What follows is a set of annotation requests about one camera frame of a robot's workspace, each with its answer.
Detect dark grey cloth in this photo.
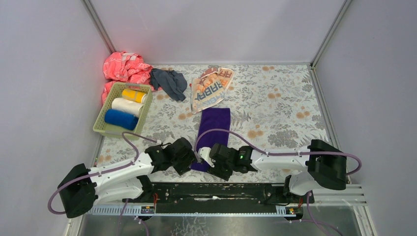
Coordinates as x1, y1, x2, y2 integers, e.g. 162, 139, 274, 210
149, 68, 188, 101

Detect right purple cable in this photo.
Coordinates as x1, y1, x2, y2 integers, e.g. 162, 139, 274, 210
194, 128, 363, 236

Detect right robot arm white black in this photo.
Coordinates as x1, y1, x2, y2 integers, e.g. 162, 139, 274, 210
198, 139, 347, 196

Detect purple towel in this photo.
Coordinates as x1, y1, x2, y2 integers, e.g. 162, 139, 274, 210
190, 107, 232, 173

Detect pink patterned cloth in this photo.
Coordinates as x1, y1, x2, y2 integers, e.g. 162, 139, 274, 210
101, 51, 153, 103

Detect yellow rolled towel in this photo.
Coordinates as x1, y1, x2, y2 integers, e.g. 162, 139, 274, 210
121, 89, 148, 104

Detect beige lettered towel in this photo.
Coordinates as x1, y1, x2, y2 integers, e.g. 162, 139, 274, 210
190, 66, 235, 114

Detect white rolled towel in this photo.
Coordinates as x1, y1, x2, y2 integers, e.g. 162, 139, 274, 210
111, 97, 144, 117

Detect pale green plastic basket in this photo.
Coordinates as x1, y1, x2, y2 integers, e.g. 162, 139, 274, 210
93, 82, 153, 138

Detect blue rolled towel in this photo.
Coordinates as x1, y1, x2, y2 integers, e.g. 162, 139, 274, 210
104, 109, 139, 130

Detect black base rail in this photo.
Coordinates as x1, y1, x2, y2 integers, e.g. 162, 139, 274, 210
129, 182, 315, 214

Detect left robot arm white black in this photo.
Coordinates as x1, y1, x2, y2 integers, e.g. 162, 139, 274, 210
58, 137, 196, 218

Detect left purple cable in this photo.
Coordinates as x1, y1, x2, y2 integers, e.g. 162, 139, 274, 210
47, 132, 163, 236

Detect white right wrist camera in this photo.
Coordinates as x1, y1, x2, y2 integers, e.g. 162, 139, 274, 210
198, 147, 214, 168

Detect purple cable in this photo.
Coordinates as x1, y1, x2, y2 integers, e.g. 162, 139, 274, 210
194, 128, 363, 236
47, 132, 163, 236

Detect floral table cloth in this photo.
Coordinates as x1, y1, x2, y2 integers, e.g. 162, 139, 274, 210
95, 65, 329, 183

